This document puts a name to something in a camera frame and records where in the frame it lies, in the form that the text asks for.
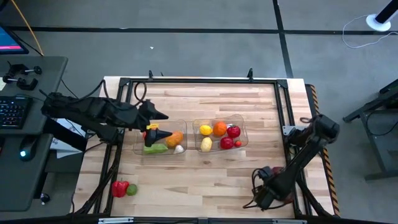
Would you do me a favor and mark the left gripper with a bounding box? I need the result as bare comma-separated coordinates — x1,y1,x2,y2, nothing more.
122,99,174,148

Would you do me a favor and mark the green cucumber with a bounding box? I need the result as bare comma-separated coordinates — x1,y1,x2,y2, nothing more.
142,142,169,156

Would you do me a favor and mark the oblong orange vegetable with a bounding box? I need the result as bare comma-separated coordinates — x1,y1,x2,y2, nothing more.
165,130,185,148

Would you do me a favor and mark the pale yellow oval fruit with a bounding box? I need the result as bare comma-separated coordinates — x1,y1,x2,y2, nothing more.
200,136,213,153

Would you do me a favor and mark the round orange fruit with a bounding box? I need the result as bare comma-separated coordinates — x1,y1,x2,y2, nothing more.
212,121,228,138

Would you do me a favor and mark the red apple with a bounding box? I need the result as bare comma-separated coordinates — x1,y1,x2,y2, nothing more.
220,136,234,151
226,124,242,139

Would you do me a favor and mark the green lime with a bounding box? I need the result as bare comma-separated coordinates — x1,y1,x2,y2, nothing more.
126,183,139,197

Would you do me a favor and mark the red bell pepper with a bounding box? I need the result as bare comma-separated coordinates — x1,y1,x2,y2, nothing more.
111,179,131,198

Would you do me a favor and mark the clear plastic bin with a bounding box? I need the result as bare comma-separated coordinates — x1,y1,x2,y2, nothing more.
132,119,188,156
192,113,249,153

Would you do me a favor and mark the silver aluminium bar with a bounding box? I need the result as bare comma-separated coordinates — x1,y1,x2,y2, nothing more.
98,217,135,224
271,218,308,224

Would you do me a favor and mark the yellow black hazard tape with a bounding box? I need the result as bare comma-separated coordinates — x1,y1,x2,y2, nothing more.
310,83,341,217

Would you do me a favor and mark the white paper sheet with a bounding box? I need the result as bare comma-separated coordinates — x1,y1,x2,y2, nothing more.
49,119,88,159

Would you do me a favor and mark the grey desk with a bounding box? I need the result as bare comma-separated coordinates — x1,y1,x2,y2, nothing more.
0,55,68,213

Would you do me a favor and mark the grey metal stand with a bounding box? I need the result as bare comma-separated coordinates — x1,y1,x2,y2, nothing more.
341,77,398,181

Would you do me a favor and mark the black computer mouse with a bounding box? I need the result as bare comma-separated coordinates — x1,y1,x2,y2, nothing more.
17,141,38,162

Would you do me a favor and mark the black desk clamp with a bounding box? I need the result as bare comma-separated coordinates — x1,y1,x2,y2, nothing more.
7,63,43,77
2,74,39,91

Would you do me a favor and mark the black backlit keyboard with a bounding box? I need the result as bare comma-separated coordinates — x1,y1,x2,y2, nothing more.
0,95,34,130

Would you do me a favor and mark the computer monitor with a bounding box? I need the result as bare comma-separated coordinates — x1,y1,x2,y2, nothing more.
0,24,30,55

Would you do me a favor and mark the white tower fan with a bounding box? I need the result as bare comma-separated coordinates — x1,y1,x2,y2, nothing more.
365,0,398,32

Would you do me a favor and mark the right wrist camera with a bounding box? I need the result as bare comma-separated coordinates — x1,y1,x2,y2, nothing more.
259,166,275,180

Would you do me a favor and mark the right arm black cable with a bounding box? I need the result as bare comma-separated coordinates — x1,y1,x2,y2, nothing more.
242,167,268,210

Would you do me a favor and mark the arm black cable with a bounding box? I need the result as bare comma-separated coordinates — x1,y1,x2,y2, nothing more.
132,81,148,107
242,167,268,210

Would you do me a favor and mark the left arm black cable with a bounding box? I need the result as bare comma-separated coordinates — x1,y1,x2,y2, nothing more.
132,81,148,107

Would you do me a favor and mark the black metal table frame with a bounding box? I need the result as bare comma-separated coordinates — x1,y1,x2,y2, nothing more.
71,76,341,224

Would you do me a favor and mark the yellow hanging cable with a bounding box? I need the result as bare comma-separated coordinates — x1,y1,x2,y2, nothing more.
10,0,44,57

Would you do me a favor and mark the white power cable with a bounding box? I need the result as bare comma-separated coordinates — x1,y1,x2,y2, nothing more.
341,14,398,50

